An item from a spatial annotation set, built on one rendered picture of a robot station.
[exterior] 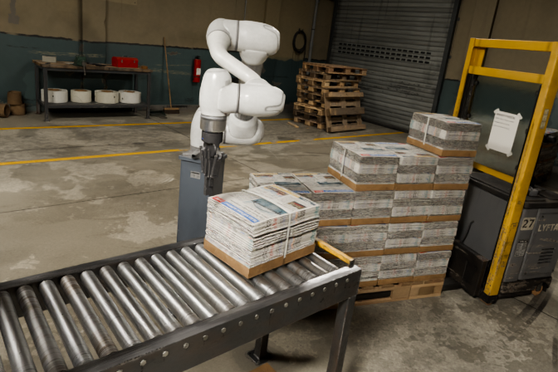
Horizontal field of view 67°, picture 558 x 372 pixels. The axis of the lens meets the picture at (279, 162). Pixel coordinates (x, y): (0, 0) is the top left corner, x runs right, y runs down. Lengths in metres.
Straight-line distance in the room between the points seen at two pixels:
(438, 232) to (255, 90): 2.06
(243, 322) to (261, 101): 0.73
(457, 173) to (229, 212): 1.85
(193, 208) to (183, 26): 7.14
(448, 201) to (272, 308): 1.87
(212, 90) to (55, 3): 7.18
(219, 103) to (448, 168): 1.93
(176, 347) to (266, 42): 1.25
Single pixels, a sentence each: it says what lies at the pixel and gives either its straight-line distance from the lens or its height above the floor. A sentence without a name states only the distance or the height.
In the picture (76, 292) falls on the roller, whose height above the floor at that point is 0.80.
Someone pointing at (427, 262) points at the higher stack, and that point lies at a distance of 3.26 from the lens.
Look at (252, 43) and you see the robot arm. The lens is 1.93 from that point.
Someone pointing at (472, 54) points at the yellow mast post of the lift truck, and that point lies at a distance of 3.69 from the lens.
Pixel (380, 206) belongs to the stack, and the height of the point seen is 0.73.
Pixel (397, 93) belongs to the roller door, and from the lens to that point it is 10.30.
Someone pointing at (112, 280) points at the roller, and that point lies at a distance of 1.64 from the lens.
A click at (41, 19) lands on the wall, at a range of 8.45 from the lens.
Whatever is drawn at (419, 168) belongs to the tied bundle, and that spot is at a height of 0.98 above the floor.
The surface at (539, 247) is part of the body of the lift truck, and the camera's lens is 3.71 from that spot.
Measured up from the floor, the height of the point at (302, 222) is 0.97.
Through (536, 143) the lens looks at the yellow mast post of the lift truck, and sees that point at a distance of 3.21.
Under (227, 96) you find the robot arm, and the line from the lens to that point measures 1.43.
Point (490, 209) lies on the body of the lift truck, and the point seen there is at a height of 0.63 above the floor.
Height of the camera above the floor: 1.66
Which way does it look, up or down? 16 degrees down
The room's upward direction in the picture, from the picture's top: 7 degrees clockwise
